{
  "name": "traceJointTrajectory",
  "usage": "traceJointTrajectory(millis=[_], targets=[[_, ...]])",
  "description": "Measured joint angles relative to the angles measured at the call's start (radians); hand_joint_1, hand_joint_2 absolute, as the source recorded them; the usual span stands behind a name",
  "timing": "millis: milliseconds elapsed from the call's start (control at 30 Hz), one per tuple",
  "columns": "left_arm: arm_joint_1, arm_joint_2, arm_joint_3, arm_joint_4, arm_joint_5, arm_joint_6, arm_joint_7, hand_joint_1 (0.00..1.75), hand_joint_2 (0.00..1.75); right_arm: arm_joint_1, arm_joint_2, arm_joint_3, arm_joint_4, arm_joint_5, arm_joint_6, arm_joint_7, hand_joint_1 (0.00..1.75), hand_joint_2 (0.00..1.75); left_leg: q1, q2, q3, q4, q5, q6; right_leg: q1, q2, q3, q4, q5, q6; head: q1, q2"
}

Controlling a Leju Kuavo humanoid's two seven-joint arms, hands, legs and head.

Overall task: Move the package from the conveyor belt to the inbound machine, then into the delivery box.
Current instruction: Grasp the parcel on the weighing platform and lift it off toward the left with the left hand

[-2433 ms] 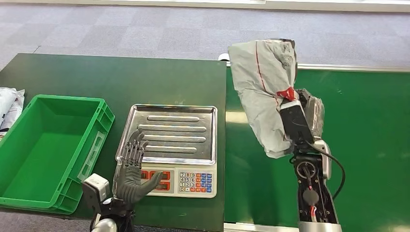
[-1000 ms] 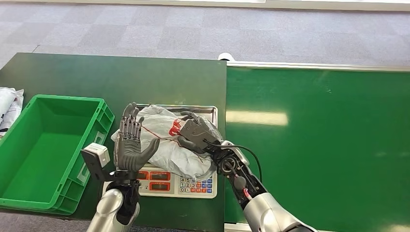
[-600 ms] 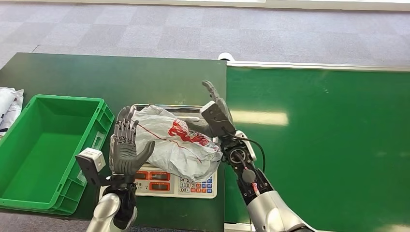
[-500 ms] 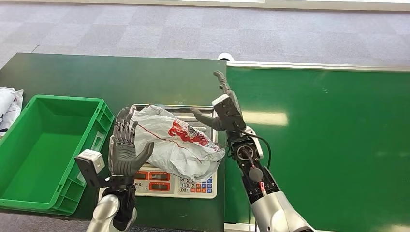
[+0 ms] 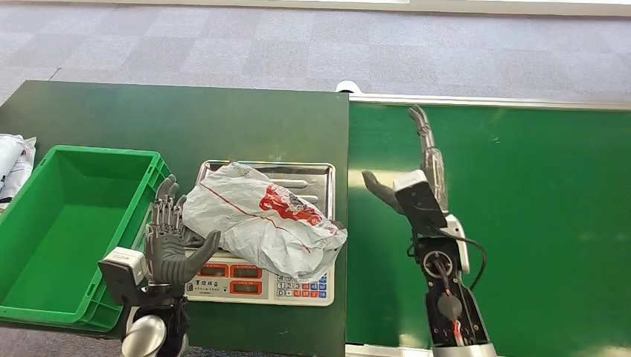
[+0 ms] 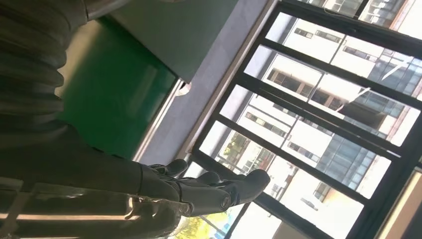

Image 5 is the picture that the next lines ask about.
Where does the steel conveyor side rail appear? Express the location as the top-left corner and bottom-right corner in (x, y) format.
(345, 343), (436, 357)
(348, 93), (631, 112)

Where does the green plastic crate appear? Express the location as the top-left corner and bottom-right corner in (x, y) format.
(0, 144), (173, 332)

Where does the stainless steel scale tray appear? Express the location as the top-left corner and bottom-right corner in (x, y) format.
(196, 160), (337, 228)

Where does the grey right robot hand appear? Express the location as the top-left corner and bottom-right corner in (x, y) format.
(362, 104), (450, 215)

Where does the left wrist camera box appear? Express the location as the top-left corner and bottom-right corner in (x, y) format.
(97, 246), (149, 307)

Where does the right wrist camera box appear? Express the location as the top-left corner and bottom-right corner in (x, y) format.
(392, 169), (449, 234)

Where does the white electronic scale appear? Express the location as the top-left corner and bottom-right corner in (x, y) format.
(185, 160), (337, 307)

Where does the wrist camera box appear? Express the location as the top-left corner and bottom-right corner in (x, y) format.
(392, 169), (449, 234)
(97, 246), (149, 307)

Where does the white crumpled plastic bag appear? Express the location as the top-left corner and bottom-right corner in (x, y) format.
(0, 133), (37, 211)

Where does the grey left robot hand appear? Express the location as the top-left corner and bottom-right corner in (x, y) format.
(144, 175), (222, 287)

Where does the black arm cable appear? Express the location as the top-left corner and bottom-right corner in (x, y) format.
(433, 230), (488, 292)

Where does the white plastic package red print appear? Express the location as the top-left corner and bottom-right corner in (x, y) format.
(182, 162), (348, 283)

